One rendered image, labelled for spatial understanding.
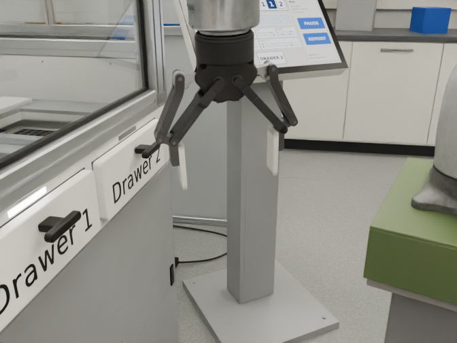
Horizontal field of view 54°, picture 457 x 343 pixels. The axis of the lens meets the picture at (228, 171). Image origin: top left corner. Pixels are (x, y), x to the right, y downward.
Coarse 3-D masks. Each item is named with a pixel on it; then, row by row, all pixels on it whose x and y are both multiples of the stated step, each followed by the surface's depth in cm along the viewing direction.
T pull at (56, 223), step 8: (48, 216) 61; (56, 216) 61; (72, 216) 61; (80, 216) 63; (40, 224) 59; (48, 224) 59; (56, 224) 59; (64, 224) 59; (72, 224) 61; (48, 232) 57; (56, 232) 57; (64, 232) 59; (48, 240) 57
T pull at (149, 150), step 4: (140, 144) 90; (144, 144) 90; (152, 144) 89; (156, 144) 90; (136, 148) 88; (140, 148) 87; (144, 148) 87; (148, 148) 87; (152, 148) 88; (156, 148) 90; (136, 152) 88; (140, 152) 88; (144, 152) 85; (148, 152) 86; (152, 152) 88; (144, 156) 85; (148, 156) 86
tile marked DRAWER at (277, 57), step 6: (258, 54) 136; (264, 54) 137; (270, 54) 138; (276, 54) 139; (282, 54) 139; (258, 60) 136; (264, 60) 136; (270, 60) 137; (276, 60) 138; (282, 60) 139
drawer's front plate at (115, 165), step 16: (144, 128) 94; (128, 144) 85; (160, 144) 102; (96, 160) 77; (112, 160) 79; (128, 160) 85; (144, 160) 93; (160, 160) 103; (96, 176) 76; (112, 176) 79; (128, 176) 86; (144, 176) 94; (112, 192) 80; (128, 192) 87; (112, 208) 80
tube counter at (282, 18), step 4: (260, 16) 142; (264, 16) 142; (268, 16) 143; (272, 16) 143; (276, 16) 144; (280, 16) 145; (284, 16) 145; (288, 16) 146; (260, 20) 141; (264, 20) 142; (268, 20) 142; (272, 20) 143; (276, 20) 143; (280, 20) 144; (284, 20) 145; (288, 20) 145; (292, 20) 146; (260, 24) 141; (264, 24) 141; (268, 24) 142; (272, 24) 142; (276, 24) 143; (280, 24) 143
